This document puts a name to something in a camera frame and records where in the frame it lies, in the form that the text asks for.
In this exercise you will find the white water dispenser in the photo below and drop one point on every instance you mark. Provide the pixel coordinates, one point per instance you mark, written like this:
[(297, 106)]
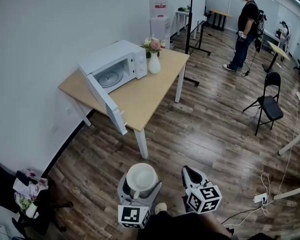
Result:
[(160, 30)]

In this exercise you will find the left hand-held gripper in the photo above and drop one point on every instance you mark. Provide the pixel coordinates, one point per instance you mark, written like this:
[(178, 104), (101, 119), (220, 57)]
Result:
[(133, 215)]

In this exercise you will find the floral cloth bundle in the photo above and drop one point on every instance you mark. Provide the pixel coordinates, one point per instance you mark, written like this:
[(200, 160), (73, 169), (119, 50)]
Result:
[(30, 189)]

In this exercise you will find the clear water bottle red label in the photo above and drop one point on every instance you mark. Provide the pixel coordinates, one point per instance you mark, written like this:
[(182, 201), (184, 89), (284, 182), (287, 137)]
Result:
[(158, 4)]

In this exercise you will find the white table leg frame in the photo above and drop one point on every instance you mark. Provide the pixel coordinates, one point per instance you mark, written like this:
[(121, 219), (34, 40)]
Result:
[(293, 191), (293, 141)]

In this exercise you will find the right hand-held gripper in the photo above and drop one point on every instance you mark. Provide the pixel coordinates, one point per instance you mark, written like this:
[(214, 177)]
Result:
[(204, 199)]

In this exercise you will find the person's beige shoe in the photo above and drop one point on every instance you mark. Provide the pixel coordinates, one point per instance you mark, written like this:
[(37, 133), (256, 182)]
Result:
[(161, 207)]

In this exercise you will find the black folding chair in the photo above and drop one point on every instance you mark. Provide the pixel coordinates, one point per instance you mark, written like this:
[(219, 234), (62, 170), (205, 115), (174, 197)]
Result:
[(271, 106)]

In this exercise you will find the white whiteboard panel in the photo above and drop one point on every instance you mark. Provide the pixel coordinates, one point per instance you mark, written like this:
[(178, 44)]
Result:
[(198, 4)]

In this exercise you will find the black whiteboard stand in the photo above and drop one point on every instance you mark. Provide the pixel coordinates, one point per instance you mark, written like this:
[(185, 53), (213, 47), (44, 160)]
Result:
[(190, 34)]

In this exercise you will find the pink and white flower bouquet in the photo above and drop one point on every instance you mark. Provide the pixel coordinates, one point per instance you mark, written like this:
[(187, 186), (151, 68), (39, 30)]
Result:
[(153, 44)]

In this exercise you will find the white wall socket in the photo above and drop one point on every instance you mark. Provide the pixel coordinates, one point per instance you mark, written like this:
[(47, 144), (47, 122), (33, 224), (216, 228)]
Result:
[(68, 110)]

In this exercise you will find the white microwave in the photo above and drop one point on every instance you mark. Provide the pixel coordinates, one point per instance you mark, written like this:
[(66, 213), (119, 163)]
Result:
[(137, 59)]

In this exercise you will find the white power strip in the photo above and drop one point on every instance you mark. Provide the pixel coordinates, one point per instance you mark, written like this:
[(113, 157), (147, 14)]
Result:
[(260, 198)]

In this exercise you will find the white cup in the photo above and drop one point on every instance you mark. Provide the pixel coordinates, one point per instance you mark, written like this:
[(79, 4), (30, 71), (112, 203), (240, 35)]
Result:
[(141, 176)]

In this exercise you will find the wooden desk with black legs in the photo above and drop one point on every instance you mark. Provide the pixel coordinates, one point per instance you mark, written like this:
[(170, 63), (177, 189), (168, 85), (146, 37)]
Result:
[(221, 13)]

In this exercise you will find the person's right forearm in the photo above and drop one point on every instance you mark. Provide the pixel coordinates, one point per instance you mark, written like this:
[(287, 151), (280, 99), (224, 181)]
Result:
[(215, 220)]

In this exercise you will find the white side table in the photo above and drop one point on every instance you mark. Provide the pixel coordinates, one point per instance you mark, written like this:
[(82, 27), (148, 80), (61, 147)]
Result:
[(182, 15)]

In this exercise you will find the wooden table with white legs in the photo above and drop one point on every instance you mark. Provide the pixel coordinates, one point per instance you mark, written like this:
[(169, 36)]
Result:
[(150, 94)]

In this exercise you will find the person's black clothing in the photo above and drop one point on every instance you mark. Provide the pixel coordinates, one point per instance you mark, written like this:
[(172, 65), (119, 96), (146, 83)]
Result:
[(175, 226)]

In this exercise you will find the small wooden table black pedestal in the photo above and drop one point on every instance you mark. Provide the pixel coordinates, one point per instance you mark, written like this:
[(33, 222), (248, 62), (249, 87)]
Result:
[(278, 50)]

